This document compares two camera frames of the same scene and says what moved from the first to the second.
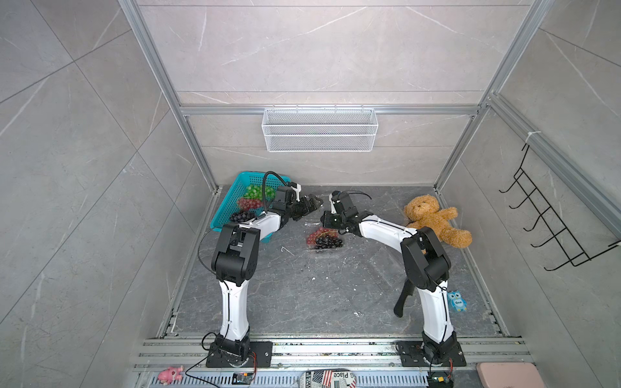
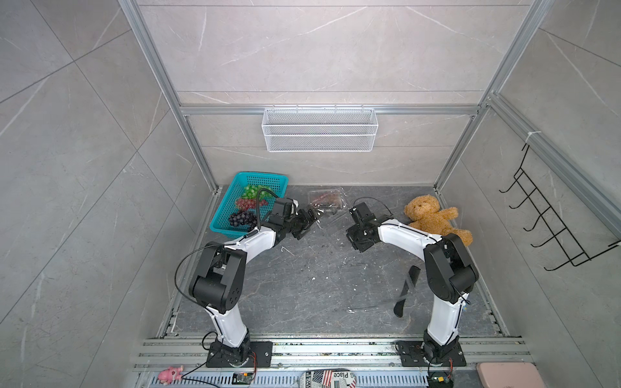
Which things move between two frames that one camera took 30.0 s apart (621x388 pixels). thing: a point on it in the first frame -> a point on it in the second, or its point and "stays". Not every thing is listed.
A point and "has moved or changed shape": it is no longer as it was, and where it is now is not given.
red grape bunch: (320, 232) has moved or changed shape
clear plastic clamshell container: (318, 239) has moved or changed shape
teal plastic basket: (230, 203) stays
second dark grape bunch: (240, 217) stays
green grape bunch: (255, 191) stays
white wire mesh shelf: (319, 130) stays
